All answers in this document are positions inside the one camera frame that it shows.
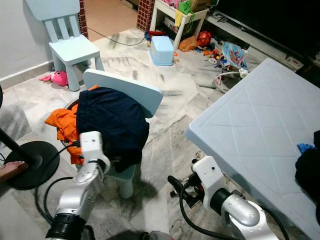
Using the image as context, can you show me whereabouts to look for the navy blue shorts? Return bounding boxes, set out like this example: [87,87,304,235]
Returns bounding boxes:
[77,86,151,173]

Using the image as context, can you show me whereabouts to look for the blue plastic hanger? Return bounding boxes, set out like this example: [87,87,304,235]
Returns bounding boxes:
[297,144,317,154]

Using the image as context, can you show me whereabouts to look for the black garment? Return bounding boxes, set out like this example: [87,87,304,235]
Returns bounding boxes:
[295,131,320,226]

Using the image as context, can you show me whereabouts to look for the orange garment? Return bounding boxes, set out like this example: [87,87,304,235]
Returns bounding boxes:
[45,85,86,166]

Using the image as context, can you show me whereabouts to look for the white folding table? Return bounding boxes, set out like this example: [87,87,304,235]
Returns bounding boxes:
[185,57,320,240]

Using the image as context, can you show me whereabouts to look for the black standing fan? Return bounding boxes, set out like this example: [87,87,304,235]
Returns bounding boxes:
[0,85,61,191]

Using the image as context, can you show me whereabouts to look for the light blue kids chair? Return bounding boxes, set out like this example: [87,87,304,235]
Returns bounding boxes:
[25,0,105,92]
[75,69,163,200]

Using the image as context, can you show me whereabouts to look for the bright pink plush toy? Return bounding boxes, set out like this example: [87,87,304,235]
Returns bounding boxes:
[37,71,68,88]

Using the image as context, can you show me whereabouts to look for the person bare foot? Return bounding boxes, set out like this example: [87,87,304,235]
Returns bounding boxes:
[0,161,28,182]

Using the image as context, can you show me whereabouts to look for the colourful baby bouncer seat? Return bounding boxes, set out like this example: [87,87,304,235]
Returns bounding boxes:
[215,41,251,93]

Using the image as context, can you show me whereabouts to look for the light blue plastic stool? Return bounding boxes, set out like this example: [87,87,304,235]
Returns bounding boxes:
[149,36,176,67]

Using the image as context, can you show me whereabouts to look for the red toy ball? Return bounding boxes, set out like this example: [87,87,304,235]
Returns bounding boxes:
[196,31,212,48]

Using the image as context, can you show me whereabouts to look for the grey low television bench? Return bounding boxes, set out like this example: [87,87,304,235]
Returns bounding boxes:
[205,11,320,73]

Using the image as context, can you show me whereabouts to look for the white toy shelf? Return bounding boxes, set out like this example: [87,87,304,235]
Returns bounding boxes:
[150,0,211,51]

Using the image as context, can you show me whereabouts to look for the black television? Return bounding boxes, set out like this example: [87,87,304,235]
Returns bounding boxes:
[212,0,320,58]

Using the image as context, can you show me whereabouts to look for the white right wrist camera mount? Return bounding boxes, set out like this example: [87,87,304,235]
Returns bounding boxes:
[191,156,225,198]

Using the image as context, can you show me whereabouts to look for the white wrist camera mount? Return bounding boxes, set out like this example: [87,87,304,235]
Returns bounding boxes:
[191,156,225,198]
[80,131,111,176]

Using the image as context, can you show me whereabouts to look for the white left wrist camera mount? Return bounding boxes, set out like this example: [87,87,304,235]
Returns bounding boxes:
[80,131,111,176]

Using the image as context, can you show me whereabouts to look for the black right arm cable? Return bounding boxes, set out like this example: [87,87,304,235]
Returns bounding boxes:
[176,190,208,240]

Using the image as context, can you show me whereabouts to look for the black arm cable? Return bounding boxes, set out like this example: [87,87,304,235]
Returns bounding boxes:
[176,190,208,240]
[34,142,82,227]

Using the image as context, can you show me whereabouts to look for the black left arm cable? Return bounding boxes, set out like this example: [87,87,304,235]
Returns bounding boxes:
[34,142,82,227]

